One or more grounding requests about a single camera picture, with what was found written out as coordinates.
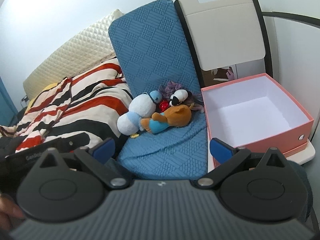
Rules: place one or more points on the white round table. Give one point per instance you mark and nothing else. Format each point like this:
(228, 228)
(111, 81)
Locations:
(294, 42)

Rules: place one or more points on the white blue snowman plush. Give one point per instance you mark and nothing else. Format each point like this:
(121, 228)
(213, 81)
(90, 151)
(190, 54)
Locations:
(141, 107)

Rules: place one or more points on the person's left hand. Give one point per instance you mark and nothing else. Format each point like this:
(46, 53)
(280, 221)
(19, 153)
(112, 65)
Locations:
(11, 215)

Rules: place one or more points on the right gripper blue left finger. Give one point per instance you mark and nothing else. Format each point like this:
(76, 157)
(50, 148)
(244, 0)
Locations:
(105, 149)

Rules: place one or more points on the red black striped blanket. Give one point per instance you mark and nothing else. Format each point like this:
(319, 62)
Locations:
(84, 109)

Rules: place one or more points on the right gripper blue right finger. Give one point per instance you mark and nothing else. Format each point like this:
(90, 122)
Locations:
(221, 151)

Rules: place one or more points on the blue textured cushion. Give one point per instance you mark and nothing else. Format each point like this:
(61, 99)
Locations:
(152, 50)

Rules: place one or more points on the red shiny figurine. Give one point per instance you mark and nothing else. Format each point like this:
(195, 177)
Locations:
(164, 105)

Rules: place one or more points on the beige folding chair back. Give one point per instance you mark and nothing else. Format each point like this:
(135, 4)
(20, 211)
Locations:
(222, 27)

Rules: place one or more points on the pink cardboard storage box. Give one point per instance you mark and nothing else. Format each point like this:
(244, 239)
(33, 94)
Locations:
(257, 113)

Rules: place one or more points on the purple frilly fabric toy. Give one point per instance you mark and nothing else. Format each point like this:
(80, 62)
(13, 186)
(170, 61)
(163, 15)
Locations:
(194, 102)

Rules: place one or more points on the brown bear plush blue shirt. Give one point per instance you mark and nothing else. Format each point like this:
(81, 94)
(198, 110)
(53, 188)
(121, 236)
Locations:
(175, 116)

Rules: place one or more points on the small panda plush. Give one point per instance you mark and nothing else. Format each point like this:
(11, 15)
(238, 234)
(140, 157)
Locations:
(179, 96)

